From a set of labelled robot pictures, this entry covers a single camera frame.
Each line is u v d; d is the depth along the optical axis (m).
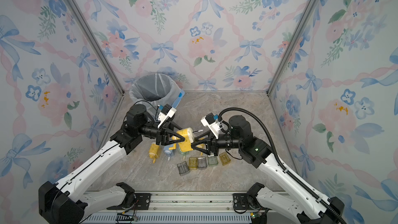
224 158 0.88
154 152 0.82
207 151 0.55
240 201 0.74
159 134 0.55
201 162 0.86
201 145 0.58
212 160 0.87
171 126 0.62
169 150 0.84
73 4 0.76
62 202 0.37
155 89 0.98
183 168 0.84
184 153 0.85
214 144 0.53
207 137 0.61
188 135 0.58
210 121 0.55
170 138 0.59
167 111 0.56
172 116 0.57
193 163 0.86
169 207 0.73
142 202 0.74
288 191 0.43
